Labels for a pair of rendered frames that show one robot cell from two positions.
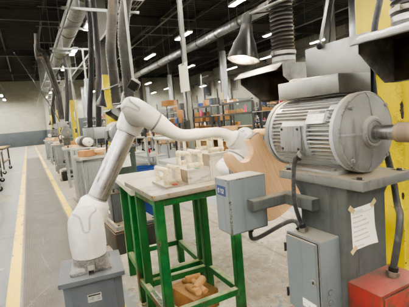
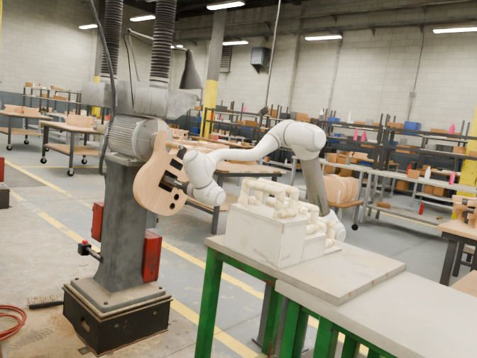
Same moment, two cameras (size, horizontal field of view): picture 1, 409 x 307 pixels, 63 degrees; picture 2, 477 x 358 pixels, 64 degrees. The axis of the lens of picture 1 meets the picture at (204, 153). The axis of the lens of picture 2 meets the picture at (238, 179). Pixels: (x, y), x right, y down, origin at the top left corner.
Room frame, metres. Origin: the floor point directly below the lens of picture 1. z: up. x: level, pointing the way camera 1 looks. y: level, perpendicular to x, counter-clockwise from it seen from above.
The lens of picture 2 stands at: (3.55, -0.64, 1.42)
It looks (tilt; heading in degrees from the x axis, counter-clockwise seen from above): 8 degrees down; 159
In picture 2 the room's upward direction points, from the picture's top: 8 degrees clockwise
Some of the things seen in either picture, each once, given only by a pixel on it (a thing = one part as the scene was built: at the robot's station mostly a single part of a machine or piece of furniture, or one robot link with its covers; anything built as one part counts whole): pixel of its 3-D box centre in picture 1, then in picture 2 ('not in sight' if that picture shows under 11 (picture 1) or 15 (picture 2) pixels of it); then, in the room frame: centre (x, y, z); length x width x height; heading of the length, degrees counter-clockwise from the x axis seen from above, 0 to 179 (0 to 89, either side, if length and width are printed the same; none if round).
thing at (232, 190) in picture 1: (258, 211); not in sight; (1.17, -0.17, 0.99); 0.24 x 0.21 x 0.26; 27
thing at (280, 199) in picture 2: not in sight; (279, 205); (2.38, -0.04, 1.15); 0.03 x 0.03 x 0.09
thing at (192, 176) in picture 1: (190, 173); (287, 238); (2.22, 0.11, 0.98); 0.27 x 0.16 x 0.09; 27
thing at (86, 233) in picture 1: (86, 230); not in sight; (1.52, 0.58, 0.87); 0.18 x 0.16 x 0.22; 20
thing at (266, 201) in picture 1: (271, 200); not in sight; (1.19, -0.23, 1.02); 0.19 x 0.04 x 0.04; 117
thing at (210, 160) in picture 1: (210, 164); (264, 233); (2.28, -0.03, 1.02); 0.27 x 0.15 x 0.17; 27
